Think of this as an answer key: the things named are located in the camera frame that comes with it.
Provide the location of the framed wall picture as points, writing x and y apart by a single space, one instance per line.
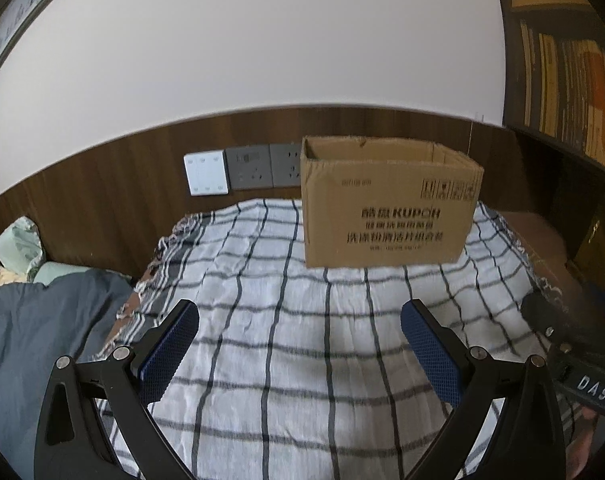
17 20

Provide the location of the brown cardboard box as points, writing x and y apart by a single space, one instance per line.
387 210

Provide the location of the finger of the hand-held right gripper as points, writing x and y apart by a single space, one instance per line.
540 312

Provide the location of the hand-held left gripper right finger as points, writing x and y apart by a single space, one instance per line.
430 352

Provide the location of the blue grey blanket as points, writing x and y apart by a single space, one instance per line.
37 340

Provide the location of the white wall switch panel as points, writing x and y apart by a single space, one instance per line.
206 172

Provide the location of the row of books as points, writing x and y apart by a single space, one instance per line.
567 60

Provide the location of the grey wall socket panel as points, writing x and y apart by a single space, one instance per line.
285 164
248 167

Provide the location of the brown wooden table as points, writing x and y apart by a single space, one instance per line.
537 250

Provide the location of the light green pillow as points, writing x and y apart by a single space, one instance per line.
57 274

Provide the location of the floral green pillow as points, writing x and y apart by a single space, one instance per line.
18 247

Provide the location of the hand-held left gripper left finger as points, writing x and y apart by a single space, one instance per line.
167 350

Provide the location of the dark wooden bookcase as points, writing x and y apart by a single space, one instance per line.
597 210

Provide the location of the person's right hand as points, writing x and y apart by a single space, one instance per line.
582 440

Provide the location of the white black checked cloth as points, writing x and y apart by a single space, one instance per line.
282 335

